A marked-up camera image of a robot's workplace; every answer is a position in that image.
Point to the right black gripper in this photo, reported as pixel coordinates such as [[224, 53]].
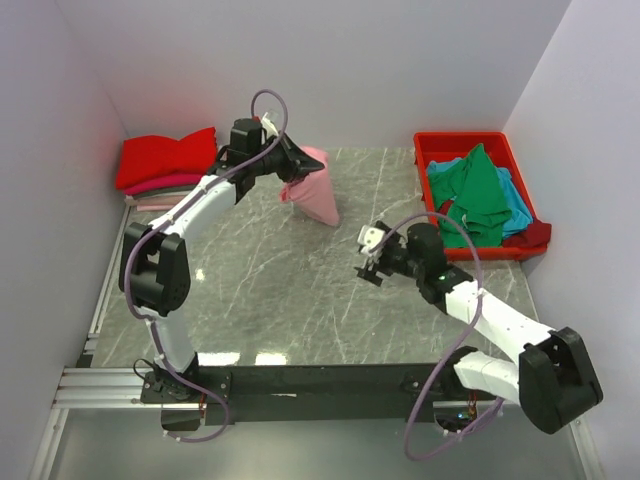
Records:
[[370, 275]]

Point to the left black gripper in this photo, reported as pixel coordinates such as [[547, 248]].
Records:
[[297, 163]]

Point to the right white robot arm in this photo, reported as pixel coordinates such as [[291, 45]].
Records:
[[547, 372]]

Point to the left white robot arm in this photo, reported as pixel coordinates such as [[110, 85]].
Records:
[[155, 274]]

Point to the green t shirt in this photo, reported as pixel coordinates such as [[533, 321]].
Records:
[[469, 192]]

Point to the folded grey t shirt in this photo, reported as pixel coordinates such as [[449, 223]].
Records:
[[173, 190]]

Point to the red plastic bin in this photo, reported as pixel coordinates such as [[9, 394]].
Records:
[[445, 146]]

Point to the folded magenta t shirt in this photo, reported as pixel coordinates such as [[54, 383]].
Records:
[[164, 182]]

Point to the blue t shirt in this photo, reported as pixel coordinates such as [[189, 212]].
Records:
[[521, 216]]

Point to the folded red t shirt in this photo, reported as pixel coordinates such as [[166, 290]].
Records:
[[149, 157]]

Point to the folded light pink t shirt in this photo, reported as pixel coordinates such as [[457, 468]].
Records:
[[153, 207]]

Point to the dark red t shirt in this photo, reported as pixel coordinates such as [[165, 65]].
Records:
[[537, 234]]

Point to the folded beige t shirt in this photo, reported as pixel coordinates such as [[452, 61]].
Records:
[[171, 198]]

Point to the black base beam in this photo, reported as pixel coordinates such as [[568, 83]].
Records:
[[233, 394]]

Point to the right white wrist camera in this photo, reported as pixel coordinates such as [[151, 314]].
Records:
[[368, 240]]

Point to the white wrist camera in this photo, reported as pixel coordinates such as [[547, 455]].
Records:
[[368, 240], [268, 123]]

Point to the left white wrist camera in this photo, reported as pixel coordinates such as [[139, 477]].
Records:
[[268, 123]]

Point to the aluminium rail frame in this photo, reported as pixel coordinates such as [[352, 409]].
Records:
[[271, 287]]

